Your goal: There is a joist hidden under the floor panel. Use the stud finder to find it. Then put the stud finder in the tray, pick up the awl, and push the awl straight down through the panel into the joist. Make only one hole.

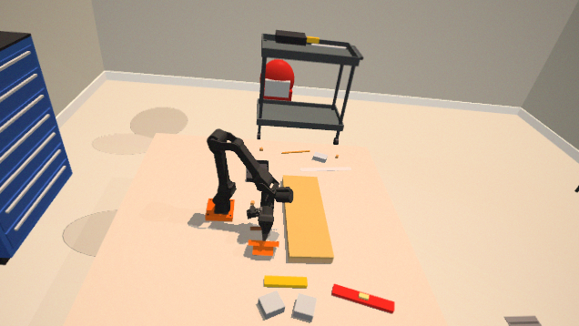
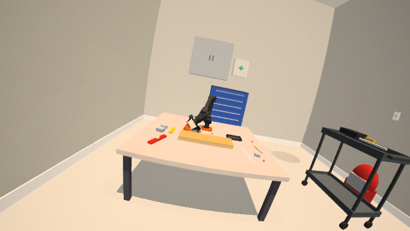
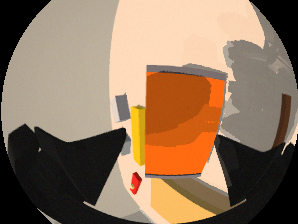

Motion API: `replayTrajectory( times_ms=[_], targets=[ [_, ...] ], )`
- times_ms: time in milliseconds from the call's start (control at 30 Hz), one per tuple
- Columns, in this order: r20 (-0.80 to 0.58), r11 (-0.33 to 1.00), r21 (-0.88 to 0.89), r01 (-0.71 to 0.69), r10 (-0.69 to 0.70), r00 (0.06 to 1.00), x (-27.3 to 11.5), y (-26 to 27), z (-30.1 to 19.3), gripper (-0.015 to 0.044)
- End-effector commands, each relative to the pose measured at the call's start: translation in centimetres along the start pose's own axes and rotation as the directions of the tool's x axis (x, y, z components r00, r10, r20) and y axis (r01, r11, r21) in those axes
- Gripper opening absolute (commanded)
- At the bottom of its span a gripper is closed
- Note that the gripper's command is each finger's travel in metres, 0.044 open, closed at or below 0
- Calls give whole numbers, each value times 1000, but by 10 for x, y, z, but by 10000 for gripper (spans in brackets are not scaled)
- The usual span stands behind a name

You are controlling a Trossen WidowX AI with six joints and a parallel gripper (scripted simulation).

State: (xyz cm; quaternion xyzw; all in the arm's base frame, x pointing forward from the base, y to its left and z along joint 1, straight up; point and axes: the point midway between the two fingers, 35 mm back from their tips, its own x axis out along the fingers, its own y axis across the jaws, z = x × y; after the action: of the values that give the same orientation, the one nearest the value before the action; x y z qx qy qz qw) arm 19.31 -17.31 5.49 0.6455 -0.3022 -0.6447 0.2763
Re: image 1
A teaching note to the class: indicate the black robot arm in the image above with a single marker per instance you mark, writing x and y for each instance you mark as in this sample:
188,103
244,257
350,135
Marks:
217,144

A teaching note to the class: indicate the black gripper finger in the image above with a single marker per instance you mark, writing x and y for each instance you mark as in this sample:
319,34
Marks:
265,228

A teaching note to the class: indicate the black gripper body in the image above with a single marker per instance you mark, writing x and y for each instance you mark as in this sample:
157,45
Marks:
268,210

